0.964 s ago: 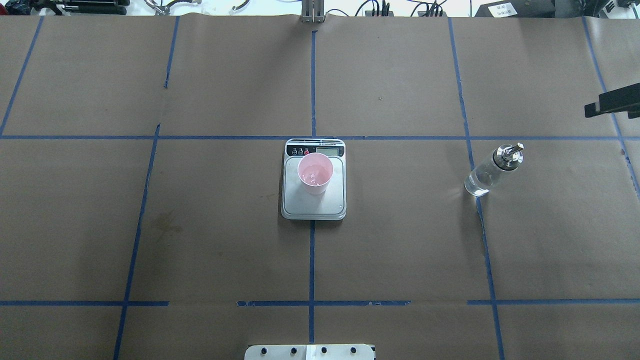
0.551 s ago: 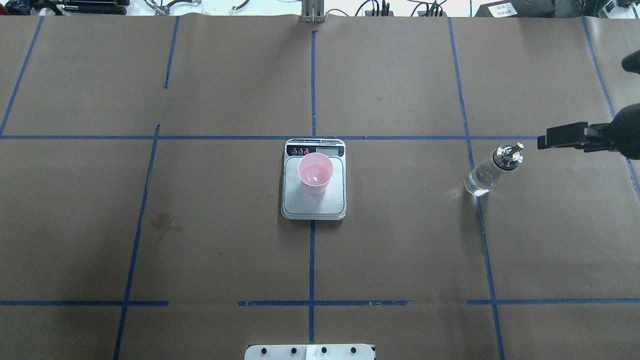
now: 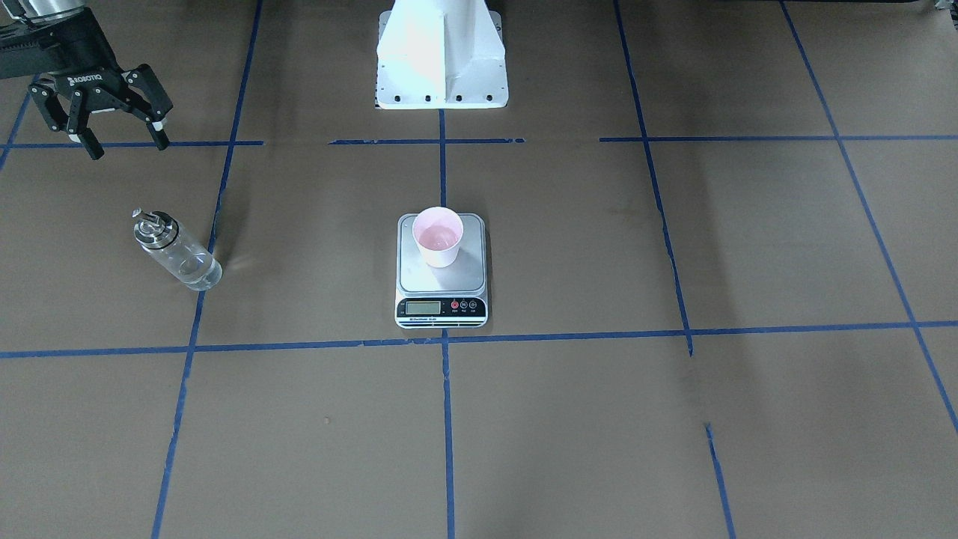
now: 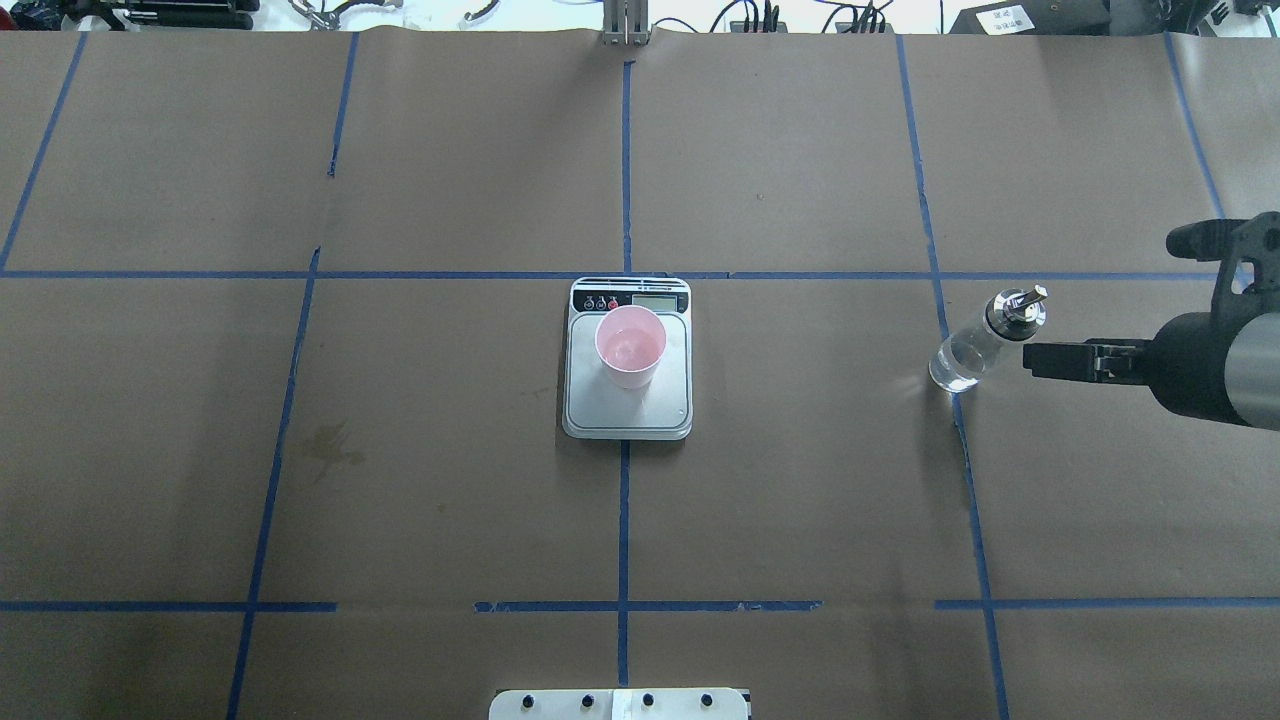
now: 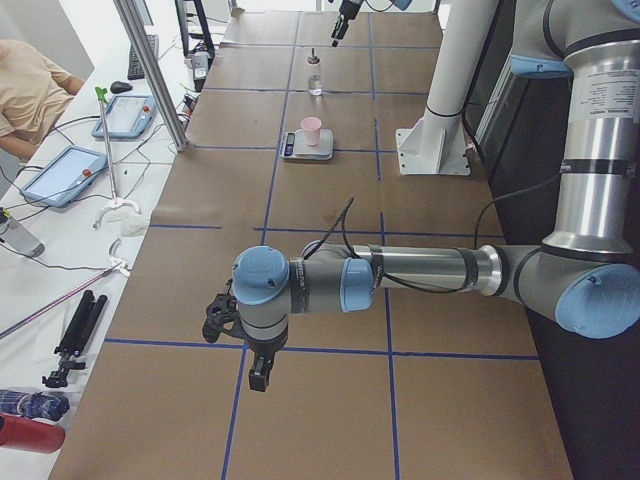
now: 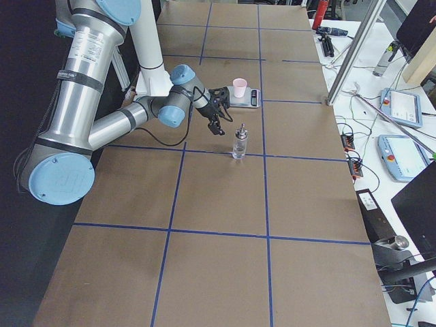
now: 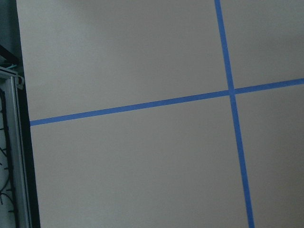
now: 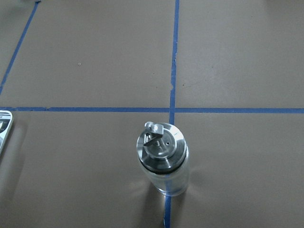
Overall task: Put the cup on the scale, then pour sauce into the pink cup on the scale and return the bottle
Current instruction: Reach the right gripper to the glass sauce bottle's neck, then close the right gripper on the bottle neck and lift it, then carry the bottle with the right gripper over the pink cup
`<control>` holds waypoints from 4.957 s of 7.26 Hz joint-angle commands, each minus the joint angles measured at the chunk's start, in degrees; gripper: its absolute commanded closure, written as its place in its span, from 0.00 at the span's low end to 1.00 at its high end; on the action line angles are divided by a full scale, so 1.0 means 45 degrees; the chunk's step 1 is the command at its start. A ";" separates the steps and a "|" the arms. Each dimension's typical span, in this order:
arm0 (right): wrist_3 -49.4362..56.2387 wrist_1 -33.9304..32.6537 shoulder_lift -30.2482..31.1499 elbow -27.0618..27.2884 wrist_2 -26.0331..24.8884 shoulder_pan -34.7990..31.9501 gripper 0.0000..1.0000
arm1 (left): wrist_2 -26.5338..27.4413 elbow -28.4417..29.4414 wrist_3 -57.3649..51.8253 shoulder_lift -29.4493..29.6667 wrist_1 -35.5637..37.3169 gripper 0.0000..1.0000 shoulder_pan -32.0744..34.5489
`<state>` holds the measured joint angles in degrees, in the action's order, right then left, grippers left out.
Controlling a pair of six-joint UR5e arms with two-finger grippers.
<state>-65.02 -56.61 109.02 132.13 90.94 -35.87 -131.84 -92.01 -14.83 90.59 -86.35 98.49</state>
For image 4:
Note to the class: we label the silver digital kitchen scale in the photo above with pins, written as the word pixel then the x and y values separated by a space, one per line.
pixel 599 401

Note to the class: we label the pink plastic cup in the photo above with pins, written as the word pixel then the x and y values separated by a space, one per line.
pixel 630 342

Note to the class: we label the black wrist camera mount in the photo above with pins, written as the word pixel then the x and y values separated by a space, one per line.
pixel 1229 243

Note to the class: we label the black folded tripod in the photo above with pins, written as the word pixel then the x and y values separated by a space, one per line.
pixel 171 14

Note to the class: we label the grey power adapter box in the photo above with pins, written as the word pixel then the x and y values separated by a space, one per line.
pixel 1003 18

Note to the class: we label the aluminium frame post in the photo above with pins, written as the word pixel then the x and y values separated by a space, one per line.
pixel 626 23

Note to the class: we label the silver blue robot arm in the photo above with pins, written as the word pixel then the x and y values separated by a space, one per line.
pixel 1262 333

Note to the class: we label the clear glass sauce bottle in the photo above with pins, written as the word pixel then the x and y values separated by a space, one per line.
pixel 1010 318

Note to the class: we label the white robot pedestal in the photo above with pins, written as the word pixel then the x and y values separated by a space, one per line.
pixel 622 703

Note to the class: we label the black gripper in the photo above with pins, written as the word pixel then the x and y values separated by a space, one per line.
pixel 1192 365

